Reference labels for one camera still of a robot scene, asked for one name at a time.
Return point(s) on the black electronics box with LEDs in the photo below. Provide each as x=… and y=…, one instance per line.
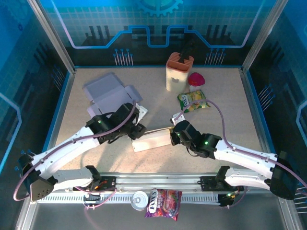
x=226, y=200

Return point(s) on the aluminium frame rail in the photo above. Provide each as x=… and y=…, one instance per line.
x=156, y=179

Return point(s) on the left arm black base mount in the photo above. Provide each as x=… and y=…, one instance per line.
x=108, y=183

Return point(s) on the aluminium frame post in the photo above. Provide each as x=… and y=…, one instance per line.
x=52, y=38
x=261, y=36

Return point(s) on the yellow Foxs candy bag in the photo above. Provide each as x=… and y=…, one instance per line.
x=192, y=100

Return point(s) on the cream knife block orange top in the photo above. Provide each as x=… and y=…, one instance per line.
x=176, y=79

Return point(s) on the white paper box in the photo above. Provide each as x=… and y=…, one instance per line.
x=105, y=88
x=151, y=142

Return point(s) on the pink lid plastic container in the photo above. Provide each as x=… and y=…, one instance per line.
x=196, y=79

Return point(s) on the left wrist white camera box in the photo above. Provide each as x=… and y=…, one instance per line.
x=143, y=111

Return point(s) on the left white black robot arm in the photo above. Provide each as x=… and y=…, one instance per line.
x=64, y=148

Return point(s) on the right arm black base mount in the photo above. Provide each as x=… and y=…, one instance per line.
x=208, y=183

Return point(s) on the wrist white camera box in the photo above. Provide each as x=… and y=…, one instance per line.
x=178, y=118
x=143, y=111

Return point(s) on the purple Foxs berries candy bag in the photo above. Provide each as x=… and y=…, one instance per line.
x=163, y=203

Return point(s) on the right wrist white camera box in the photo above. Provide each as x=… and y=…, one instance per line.
x=178, y=118

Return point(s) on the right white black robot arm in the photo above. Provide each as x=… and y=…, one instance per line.
x=244, y=158

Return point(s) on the silver tin can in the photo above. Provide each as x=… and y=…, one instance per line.
x=139, y=200

